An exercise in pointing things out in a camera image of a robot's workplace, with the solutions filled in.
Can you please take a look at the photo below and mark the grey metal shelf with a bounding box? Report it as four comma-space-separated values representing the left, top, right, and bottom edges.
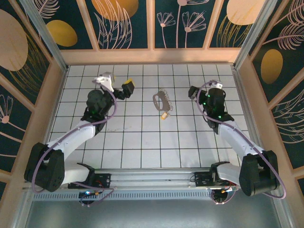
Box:
23, 200, 289, 228

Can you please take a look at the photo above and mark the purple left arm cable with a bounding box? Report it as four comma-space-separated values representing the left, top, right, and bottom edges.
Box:
31, 79, 118, 208

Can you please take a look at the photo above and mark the aluminium side rail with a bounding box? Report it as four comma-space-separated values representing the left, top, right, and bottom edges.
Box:
231, 66, 268, 169

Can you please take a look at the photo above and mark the aluminium frame post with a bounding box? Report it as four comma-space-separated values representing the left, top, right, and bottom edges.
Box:
234, 0, 285, 69
19, 0, 70, 72

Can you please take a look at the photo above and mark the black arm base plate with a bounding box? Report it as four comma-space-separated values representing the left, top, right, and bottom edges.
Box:
67, 172, 112, 190
193, 171, 238, 190

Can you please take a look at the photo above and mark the small wired controller board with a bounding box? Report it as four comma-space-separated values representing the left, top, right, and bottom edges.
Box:
210, 185, 238, 205
78, 189, 106, 198

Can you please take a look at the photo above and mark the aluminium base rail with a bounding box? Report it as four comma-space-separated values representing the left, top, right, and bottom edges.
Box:
23, 167, 283, 190

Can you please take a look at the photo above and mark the slotted grey cable duct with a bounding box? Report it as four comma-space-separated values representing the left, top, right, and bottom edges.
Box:
33, 191, 214, 202

